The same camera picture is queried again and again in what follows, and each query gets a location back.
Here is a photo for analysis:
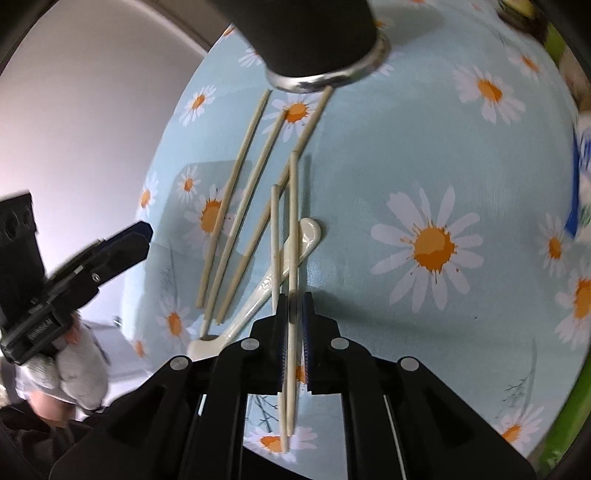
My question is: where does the plain cream spoon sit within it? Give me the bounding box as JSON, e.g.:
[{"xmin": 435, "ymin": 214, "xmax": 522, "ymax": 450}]
[{"xmin": 187, "ymin": 217, "xmax": 326, "ymax": 363}]

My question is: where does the person's left hand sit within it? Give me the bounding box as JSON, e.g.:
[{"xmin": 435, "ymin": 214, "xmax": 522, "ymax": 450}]
[{"xmin": 20, "ymin": 320, "xmax": 110, "ymax": 412}]

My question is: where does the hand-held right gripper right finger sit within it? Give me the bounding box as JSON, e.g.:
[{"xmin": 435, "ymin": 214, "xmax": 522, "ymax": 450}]
[{"xmin": 302, "ymin": 293, "xmax": 539, "ymax": 480}]

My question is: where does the blue white salt bag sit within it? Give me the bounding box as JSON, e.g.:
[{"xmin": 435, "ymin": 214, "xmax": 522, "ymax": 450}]
[{"xmin": 566, "ymin": 115, "xmax": 591, "ymax": 241}]

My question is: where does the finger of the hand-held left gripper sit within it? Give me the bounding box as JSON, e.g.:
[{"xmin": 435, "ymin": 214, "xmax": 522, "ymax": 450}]
[
  {"xmin": 45, "ymin": 241, "xmax": 150, "ymax": 297},
  {"xmin": 98, "ymin": 220, "xmax": 154, "ymax": 254}
]

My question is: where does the long pale chopstick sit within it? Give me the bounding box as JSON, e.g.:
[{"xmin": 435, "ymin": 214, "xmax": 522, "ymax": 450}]
[
  {"xmin": 287, "ymin": 150, "xmax": 300, "ymax": 437},
  {"xmin": 217, "ymin": 87, "xmax": 334, "ymax": 323},
  {"xmin": 196, "ymin": 89, "xmax": 273, "ymax": 309},
  {"xmin": 270, "ymin": 185, "xmax": 291, "ymax": 453},
  {"xmin": 203, "ymin": 111, "xmax": 286, "ymax": 335}
]

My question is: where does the daisy print tablecloth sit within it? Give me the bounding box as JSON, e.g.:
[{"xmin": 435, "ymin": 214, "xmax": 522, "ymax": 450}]
[{"xmin": 120, "ymin": 0, "xmax": 591, "ymax": 467}]

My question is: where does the person's left forearm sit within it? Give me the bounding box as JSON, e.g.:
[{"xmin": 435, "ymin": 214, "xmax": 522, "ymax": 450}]
[{"xmin": 25, "ymin": 390, "xmax": 79, "ymax": 428}]

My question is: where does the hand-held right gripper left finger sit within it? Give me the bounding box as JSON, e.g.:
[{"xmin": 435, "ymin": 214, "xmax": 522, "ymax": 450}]
[{"xmin": 48, "ymin": 295, "xmax": 291, "ymax": 480}]

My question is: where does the black utensil holder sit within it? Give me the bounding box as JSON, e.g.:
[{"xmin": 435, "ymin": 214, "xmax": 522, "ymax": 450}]
[{"xmin": 217, "ymin": 0, "xmax": 391, "ymax": 93}]

